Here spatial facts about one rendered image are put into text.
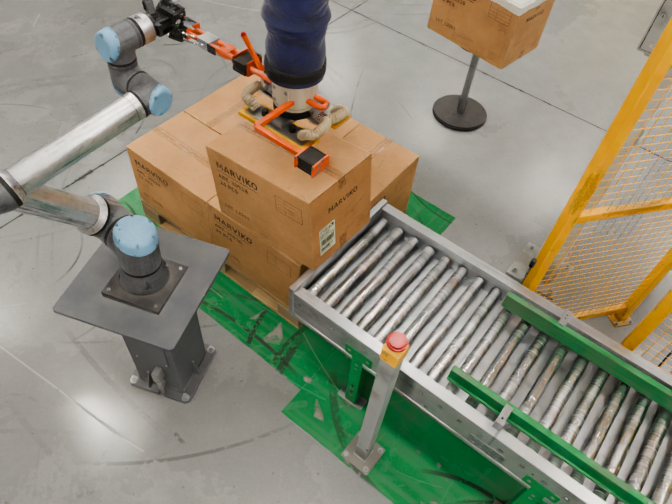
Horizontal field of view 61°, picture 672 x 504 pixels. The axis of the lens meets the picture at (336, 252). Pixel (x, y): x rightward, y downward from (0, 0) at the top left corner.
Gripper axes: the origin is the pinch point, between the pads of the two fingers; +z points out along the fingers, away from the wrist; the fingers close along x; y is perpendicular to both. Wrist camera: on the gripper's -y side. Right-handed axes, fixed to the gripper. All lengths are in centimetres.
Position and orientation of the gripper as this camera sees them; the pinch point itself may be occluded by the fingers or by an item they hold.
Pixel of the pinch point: (191, 0)
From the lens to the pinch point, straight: 212.4
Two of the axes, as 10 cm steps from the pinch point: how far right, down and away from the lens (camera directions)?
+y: 7.8, 5.2, -3.4
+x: 0.7, -6.2, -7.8
